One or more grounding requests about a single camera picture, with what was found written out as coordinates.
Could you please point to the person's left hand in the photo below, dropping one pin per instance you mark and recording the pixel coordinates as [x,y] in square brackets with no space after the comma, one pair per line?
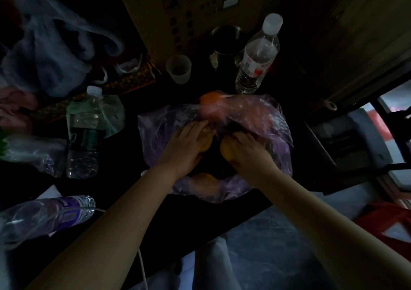
[183,151]

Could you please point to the person's right hand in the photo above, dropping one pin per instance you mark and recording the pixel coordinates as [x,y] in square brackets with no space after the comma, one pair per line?
[253,161]

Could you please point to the lemon pair one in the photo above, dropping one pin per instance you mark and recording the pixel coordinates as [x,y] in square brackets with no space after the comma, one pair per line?
[207,143]
[225,153]

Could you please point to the purple plastic bag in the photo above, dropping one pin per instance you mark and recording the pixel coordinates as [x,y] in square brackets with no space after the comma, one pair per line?
[273,123]

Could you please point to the pile of mixed fruits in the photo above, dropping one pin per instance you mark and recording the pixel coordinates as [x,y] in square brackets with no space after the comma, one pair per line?
[210,99]

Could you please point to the person's left forearm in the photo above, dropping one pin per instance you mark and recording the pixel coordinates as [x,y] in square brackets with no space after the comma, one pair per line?
[106,241]

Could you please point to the person's right forearm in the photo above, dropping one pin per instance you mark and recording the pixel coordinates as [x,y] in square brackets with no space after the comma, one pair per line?
[321,228]

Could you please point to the person's grey trouser leg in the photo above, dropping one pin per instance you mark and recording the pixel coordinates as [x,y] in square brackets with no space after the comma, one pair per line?
[157,283]
[212,264]

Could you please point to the small brown cup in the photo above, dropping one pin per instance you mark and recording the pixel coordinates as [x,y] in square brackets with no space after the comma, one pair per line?
[178,71]

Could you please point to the light green plastic bag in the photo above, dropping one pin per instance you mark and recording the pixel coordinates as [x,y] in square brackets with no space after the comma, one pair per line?
[112,113]

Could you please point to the patterned brown gold cloth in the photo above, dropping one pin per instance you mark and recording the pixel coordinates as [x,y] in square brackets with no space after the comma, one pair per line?
[128,81]

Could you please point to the water bottle dark green label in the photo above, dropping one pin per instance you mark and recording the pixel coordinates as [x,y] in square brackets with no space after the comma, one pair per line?
[85,145]

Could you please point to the water bottle red label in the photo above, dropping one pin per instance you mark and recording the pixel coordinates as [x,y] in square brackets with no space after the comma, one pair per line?
[257,58]

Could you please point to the dark metal mug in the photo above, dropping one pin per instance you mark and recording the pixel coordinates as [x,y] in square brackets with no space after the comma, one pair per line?
[226,39]

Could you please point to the brown cardboard box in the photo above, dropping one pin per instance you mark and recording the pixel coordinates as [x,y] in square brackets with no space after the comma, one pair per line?
[154,17]

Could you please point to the red plastic stool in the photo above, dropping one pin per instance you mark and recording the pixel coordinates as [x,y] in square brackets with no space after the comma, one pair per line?
[379,219]

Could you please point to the white paper napkin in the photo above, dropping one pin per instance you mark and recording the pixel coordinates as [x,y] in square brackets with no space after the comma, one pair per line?
[49,192]

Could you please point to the clear bottle bright green label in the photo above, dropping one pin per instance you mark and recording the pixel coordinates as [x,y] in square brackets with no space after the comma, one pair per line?
[32,155]

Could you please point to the clear plastic water bottle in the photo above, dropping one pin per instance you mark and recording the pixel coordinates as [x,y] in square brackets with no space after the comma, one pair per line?
[41,219]

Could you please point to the pink cloth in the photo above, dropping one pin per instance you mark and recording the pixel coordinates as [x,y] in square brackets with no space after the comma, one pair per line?
[16,103]

